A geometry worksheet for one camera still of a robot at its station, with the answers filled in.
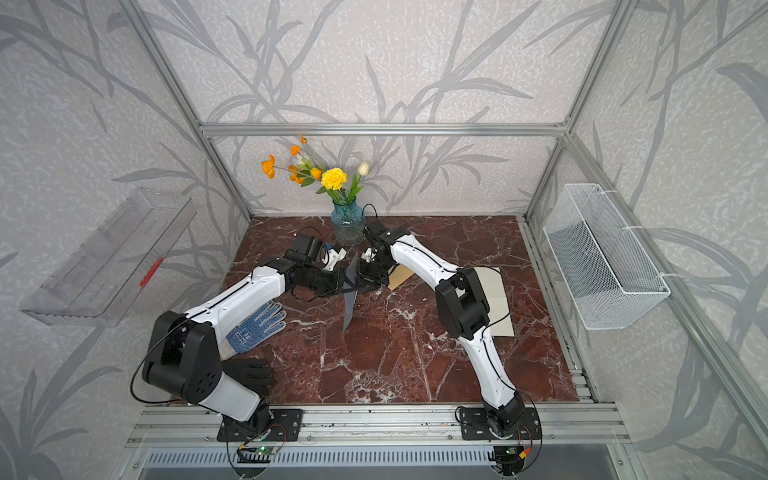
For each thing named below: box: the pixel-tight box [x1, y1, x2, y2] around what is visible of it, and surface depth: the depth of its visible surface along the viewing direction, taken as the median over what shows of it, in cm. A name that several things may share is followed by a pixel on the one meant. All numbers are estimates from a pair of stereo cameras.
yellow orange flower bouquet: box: [260, 136, 370, 205], surface depth 98 cm
